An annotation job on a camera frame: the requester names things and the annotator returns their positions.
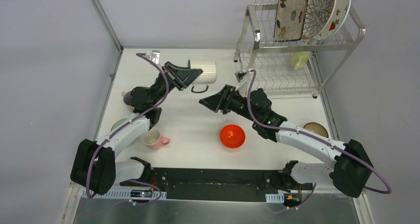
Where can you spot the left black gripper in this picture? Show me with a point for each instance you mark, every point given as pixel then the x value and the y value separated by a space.
pixel 171 76

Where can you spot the steel two-tier dish rack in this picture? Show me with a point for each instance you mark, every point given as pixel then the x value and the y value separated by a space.
pixel 257 49

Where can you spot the white mug black handle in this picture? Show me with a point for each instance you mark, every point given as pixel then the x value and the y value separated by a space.
pixel 207 77

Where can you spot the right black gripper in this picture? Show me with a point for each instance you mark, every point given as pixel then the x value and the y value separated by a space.
pixel 221 100

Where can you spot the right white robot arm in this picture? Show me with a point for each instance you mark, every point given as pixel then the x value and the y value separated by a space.
pixel 346 166

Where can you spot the pink mug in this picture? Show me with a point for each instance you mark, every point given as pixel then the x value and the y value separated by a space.
pixel 154 140

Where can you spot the brown petal pattern plate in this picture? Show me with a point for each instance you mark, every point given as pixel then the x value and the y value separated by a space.
pixel 317 14

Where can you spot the mint green bowl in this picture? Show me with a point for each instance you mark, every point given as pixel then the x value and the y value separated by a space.
pixel 118 123

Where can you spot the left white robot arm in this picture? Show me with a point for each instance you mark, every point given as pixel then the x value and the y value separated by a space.
pixel 95 166

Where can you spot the orange bowl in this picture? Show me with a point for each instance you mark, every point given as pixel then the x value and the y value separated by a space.
pixel 232 136

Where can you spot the watermelon pattern round plate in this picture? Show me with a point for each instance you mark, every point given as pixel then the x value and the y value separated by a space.
pixel 336 19

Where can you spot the brown dish under right arm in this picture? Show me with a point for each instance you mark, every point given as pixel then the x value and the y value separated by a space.
pixel 316 128

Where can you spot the pale yellow mug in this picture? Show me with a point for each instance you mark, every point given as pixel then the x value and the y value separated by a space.
pixel 299 59

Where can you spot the beige cup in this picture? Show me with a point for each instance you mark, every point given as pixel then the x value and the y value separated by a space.
pixel 127 98

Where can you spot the square floral plate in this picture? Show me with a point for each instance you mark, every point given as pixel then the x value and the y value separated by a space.
pixel 289 19

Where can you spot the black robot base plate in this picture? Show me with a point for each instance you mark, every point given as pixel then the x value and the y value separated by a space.
pixel 221 184

